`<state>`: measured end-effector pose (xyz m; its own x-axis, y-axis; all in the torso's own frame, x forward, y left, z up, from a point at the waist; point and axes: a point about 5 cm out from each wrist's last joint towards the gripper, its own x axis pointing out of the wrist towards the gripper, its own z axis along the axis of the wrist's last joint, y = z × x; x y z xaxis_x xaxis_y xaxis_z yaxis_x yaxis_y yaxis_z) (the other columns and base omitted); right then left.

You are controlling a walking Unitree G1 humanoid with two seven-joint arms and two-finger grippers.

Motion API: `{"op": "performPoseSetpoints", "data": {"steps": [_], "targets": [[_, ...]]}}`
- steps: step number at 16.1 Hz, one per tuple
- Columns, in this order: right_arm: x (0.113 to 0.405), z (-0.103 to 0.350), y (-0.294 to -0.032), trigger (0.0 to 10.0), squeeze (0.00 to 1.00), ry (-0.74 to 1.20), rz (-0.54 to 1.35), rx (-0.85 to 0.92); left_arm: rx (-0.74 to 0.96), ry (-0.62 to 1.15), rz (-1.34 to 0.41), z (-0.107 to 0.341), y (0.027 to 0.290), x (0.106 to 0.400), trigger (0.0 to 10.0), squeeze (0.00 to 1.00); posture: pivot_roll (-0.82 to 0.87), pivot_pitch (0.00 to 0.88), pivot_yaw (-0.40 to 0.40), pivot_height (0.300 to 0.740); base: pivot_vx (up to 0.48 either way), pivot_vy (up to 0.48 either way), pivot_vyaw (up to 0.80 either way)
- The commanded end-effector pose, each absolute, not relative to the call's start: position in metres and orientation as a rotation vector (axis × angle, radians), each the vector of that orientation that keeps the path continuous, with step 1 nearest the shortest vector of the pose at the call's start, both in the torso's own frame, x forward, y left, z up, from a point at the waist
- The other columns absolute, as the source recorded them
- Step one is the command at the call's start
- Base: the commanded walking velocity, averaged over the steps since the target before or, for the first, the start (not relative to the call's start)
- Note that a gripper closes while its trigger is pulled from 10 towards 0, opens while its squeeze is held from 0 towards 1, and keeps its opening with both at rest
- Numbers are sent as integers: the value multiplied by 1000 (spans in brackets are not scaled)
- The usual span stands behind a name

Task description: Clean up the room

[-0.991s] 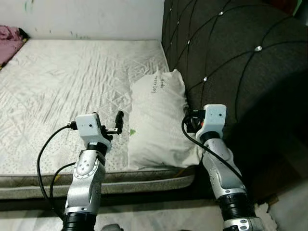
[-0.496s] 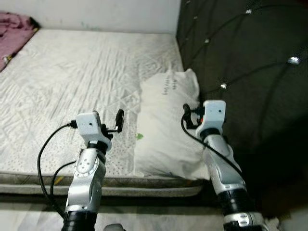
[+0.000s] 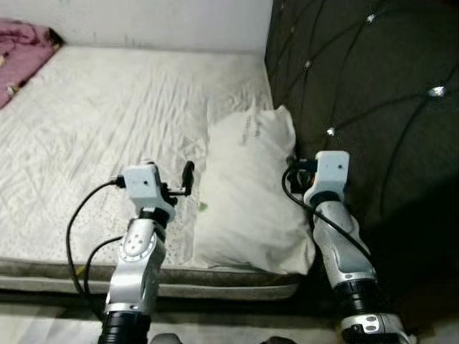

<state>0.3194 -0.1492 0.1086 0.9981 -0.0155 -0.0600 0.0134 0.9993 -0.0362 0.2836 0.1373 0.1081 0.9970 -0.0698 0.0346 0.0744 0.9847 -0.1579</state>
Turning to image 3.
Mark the white pillow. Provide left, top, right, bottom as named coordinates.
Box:
left=194, top=105, right=317, bottom=276

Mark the white quilted mattress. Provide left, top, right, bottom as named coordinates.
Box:
left=0, top=47, right=303, bottom=301

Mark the silver robot left leg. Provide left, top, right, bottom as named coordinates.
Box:
left=152, top=333, right=184, bottom=344

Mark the pink cartoon print blanket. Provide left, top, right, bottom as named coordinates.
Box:
left=0, top=19, right=65, bottom=110

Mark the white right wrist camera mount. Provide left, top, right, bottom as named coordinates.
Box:
left=305, top=151, right=351, bottom=209

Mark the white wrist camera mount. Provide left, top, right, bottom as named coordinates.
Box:
left=305, top=151, right=351, bottom=209
left=117, top=162, right=177, bottom=224

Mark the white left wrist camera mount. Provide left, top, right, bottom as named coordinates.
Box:
left=117, top=162, right=177, bottom=224

